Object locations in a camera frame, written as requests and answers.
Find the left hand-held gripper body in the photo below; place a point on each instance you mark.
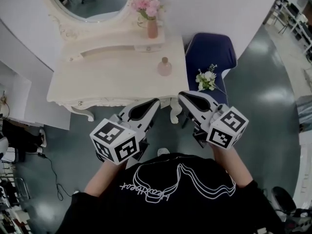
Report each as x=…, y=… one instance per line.
x=114, y=140

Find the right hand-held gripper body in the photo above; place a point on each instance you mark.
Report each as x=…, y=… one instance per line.
x=226, y=128

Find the small pink container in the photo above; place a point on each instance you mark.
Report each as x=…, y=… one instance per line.
x=164, y=68

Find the person's right forearm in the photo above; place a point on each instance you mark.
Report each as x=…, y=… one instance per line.
x=234, y=164

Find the person's left forearm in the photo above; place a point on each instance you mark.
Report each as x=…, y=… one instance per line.
x=102, y=177

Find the person's white shoe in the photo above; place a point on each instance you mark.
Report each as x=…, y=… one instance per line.
x=43, y=136
x=163, y=151

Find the white flower bouquet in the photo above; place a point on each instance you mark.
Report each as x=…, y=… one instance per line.
x=206, y=79

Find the white ornate dressing table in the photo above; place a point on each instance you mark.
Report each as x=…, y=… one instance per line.
x=109, y=79

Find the dark blue chair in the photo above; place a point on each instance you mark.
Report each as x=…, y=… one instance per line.
x=209, y=50

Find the white cabinet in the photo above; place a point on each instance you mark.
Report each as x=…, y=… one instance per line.
x=306, y=160

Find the black office chair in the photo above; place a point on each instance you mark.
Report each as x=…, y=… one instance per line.
x=281, y=199

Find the person's black printed t-shirt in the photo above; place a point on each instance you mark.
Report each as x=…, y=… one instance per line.
x=170, y=216

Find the metal shelf rack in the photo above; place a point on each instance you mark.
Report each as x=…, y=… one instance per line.
x=14, y=199

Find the pink vase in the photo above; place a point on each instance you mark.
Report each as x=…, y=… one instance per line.
x=152, y=29

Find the office desks with monitors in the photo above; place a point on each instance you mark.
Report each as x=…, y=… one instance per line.
x=292, y=16

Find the oval mirror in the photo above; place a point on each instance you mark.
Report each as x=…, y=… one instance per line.
x=97, y=8

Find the pink flower bunch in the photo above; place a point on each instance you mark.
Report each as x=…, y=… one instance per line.
x=146, y=5

